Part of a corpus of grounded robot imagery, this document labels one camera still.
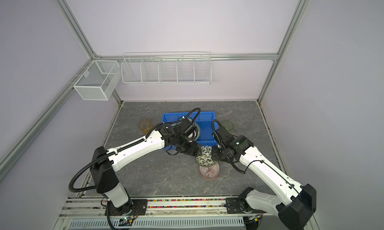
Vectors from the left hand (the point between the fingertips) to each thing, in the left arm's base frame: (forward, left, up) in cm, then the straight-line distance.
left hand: (195, 155), depth 75 cm
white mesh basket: (+52, +62, +9) cm, 81 cm away
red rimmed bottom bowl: (-5, -8, -13) cm, 16 cm away
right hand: (-1, -10, -1) cm, 10 cm away
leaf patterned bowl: (0, -6, -5) cm, 7 cm away
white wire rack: (+57, +16, +14) cm, 61 cm away
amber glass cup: (+26, +31, -8) cm, 41 cm away
